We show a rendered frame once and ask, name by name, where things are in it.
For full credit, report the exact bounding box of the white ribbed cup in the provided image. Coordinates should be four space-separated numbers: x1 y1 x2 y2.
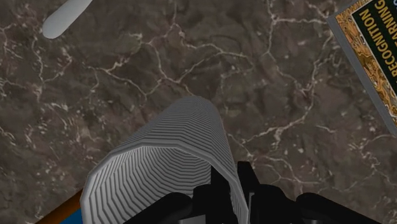
80 95 251 224

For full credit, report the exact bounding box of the book with gold-black cover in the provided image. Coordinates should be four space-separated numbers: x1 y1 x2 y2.
326 0 397 137

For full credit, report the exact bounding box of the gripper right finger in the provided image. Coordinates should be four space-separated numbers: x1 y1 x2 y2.
237 161 383 224

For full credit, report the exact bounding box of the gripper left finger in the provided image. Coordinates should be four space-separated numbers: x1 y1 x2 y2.
123 165 232 224

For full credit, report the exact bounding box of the pale grey rounded handle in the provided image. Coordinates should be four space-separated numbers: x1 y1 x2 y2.
41 0 94 40

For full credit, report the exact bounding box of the orange and blue flat object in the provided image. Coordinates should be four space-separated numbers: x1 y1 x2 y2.
34 188 85 224

